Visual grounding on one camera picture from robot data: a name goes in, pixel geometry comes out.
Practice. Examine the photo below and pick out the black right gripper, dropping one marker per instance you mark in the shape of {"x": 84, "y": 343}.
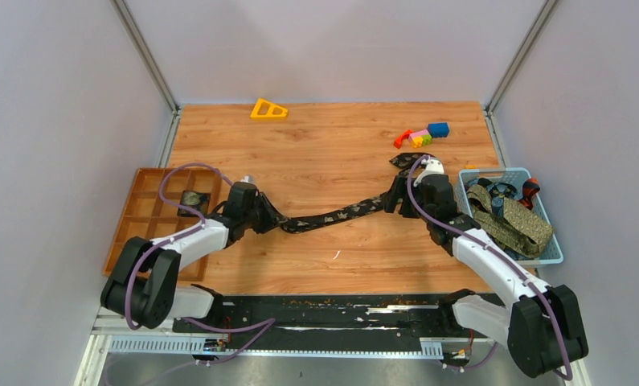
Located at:
{"x": 399, "y": 189}

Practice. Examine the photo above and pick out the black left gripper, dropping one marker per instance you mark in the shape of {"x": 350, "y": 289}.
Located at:
{"x": 272, "y": 215}

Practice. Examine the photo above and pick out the black tie with gold pattern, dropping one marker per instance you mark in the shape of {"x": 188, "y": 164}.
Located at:
{"x": 294, "y": 225}

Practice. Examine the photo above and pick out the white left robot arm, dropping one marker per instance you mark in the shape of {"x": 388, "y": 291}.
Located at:
{"x": 143, "y": 286}

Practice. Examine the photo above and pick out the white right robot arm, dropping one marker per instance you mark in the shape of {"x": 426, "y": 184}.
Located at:
{"x": 540, "y": 325}

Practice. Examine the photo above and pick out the rolled dark patterned tie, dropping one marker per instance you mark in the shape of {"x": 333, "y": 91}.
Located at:
{"x": 196, "y": 200}

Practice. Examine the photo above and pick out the colourful toy block assembly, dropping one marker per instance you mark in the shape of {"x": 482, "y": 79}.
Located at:
{"x": 423, "y": 137}

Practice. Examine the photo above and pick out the blue and red tie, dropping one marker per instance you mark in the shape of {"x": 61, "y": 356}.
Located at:
{"x": 500, "y": 191}

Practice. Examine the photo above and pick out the yellow triangular plastic piece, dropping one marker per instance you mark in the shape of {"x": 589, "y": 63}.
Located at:
{"x": 265, "y": 110}

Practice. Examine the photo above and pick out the light blue plastic basket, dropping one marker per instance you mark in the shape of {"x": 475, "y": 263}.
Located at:
{"x": 516, "y": 176}

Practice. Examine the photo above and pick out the orange wooden compartment tray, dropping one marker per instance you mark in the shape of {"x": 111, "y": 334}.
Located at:
{"x": 147, "y": 216}

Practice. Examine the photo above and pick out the olive green patterned tie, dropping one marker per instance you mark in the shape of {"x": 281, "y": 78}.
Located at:
{"x": 515, "y": 227}

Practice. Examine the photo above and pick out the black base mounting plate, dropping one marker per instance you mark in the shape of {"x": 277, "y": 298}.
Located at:
{"x": 415, "y": 314}

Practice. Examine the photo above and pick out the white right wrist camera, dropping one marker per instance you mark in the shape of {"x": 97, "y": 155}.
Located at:
{"x": 431, "y": 166}

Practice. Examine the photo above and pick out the aluminium frame rail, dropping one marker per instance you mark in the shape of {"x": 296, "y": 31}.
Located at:
{"x": 278, "y": 341}

